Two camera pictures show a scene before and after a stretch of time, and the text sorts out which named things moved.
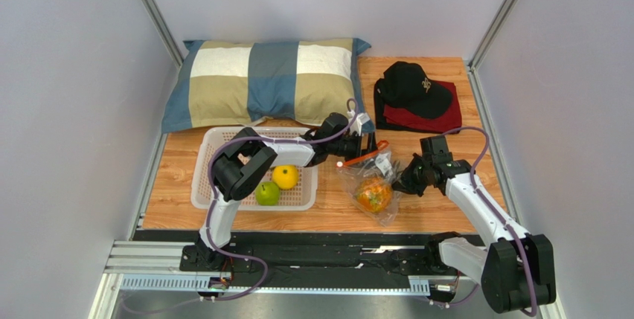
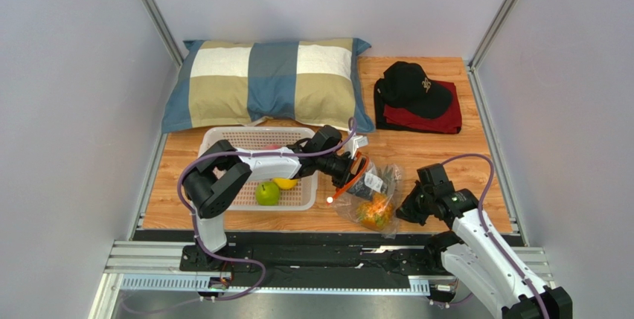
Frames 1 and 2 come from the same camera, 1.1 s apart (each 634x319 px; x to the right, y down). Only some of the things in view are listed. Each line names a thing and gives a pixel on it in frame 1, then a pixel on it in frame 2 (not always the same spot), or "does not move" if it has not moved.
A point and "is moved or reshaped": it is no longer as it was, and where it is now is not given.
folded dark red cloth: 388,117 does not move
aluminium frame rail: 160,266 does not move
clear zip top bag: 367,179 is moved or reshaped
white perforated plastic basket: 285,187 does not move
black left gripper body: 350,149 to 338,169
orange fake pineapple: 374,195 to 375,213
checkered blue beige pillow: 226,82 does not move
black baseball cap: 405,86 does not move
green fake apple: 267,193 does not move
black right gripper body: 411,179 to 413,202
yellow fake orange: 285,176 does not move
